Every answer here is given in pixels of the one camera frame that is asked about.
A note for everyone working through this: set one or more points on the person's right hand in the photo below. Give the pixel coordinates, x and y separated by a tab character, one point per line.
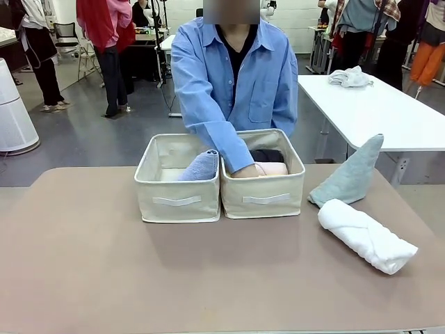
247	172

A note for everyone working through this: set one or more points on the black towel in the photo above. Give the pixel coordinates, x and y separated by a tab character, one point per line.
267	154

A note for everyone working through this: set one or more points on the pink towel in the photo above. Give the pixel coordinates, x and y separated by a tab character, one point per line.
274	168

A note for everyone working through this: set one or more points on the lavender cone-folded towel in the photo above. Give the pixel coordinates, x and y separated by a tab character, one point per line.
200	168

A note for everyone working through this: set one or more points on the green cone-folded towel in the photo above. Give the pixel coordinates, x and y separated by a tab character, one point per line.
351	177

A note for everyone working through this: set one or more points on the white towel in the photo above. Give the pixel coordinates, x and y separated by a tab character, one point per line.
368	236

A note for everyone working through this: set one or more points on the person's right forearm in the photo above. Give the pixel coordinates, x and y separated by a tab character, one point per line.
227	146

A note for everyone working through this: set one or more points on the white folding chair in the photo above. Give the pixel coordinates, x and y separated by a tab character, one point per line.
88	59

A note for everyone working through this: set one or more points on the cream fabric storage bin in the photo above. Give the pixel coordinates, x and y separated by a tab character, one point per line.
264	203
177	205

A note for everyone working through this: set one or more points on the person in blue shirt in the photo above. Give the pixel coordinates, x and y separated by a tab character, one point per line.
208	69

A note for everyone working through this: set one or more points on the white table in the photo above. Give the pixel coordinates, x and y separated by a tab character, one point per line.
368	111

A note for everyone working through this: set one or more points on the crumpled white cloth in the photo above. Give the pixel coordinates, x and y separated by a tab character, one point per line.
351	77

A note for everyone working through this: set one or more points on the bystander in grey top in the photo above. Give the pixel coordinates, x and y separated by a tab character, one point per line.
358	21

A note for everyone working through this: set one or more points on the bystander in red top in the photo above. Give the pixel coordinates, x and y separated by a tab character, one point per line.
104	31

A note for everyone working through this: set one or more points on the figure in orange trousers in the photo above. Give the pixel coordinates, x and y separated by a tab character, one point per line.
429	59

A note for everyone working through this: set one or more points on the black mesh office chair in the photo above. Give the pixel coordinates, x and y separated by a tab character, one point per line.
65	35

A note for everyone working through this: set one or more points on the white air purifier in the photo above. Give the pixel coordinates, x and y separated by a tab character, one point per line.
14	118

